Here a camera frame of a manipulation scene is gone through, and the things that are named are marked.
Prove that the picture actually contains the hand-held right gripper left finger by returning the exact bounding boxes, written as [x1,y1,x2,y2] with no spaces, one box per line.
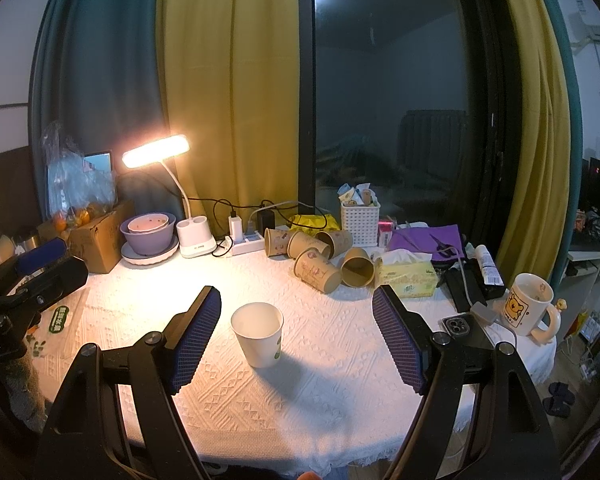
[32,286,223,480]

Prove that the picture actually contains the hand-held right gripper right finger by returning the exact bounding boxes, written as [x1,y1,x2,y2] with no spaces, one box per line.
[371,284,564,480]

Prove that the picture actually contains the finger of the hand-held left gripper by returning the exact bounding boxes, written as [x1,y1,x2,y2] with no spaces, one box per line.
[0,237,69,292]
[0,255,90,311]

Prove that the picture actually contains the white paper cup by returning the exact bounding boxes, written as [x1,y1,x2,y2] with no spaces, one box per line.
[230,302,285,369]

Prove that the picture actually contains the person's left forearm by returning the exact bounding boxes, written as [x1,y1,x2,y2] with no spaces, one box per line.
[0,355,49,425]

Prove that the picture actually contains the brown printed paper cup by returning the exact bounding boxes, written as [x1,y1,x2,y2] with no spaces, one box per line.
[341,247,376,288]
[293,250,343,295]
[264,227,294,260]
[315,230,355,260]
[286,231,331,260]

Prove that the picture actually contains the cardboard box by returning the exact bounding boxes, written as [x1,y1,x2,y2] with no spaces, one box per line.
[36,200,136,275]

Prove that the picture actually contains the smartphone with dark case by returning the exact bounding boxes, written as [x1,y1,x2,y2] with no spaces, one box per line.
[440,312,497,352]

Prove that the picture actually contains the yellow green tissue box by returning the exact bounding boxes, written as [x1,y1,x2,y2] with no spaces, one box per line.
[375,250,440,300]

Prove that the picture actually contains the black flat case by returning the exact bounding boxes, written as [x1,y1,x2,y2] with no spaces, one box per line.
[444,265,487,314]

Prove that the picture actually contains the clear plastic bag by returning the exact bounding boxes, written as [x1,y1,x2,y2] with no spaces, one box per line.
[42,120,119,227]

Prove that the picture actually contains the grey power adapter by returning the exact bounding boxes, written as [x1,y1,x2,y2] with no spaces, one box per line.
[470,302,499,327]

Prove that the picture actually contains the pale purple plate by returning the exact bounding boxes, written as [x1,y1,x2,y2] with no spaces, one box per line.
[120,239,180,266]

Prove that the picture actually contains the purple bowl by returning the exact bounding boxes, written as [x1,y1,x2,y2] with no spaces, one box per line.
[119,212,177,257]

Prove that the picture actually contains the black scissors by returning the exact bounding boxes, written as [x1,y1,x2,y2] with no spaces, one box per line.
[429,233,460,260]

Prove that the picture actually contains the white desk lamp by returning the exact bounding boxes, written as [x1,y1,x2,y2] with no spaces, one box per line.
[121,134,219,260]

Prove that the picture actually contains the pink bowl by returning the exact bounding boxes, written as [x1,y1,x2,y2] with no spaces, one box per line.
[128,213,170,234]

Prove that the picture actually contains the purple cloth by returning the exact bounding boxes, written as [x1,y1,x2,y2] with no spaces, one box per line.
[387,223,464,262]

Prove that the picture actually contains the white power strip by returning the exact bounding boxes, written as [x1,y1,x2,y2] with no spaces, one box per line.
[230,232,269,256]

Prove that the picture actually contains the pink small box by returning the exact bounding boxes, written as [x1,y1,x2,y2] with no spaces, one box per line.
[378,220,398,249]

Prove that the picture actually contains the white textured tablecloth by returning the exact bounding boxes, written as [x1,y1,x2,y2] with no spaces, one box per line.
[27,247,557,477]

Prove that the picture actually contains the white tube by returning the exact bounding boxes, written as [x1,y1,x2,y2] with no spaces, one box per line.
[472,244,505,286]

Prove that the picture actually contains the white plastic basket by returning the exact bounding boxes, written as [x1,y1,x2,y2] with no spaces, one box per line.
[340,195,381,249]

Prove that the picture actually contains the white bear mug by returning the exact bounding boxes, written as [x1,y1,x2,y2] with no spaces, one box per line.
[502,273,563,345]

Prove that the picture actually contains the yellow plastic bag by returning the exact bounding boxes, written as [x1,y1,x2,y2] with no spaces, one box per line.
[288,213,342,235]

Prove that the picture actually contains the bundle of small packets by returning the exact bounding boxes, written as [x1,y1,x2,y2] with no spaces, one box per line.
[337,181,379,207]

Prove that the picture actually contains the dark slipper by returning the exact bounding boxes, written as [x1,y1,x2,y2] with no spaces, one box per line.
[542,396,571,419]
[549,381,577,406]

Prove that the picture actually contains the white side cabinet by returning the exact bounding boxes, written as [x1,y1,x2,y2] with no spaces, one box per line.
[564,249,600,311]

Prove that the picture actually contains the yellow curtain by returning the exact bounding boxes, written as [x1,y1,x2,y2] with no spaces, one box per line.
[155,0,315,222]
[485,0,575,277]

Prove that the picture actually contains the white air conditioner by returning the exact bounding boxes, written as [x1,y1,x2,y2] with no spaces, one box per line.
[569,12,600,55]

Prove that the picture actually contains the black cable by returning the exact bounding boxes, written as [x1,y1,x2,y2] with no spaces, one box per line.
[182,196,331,228]

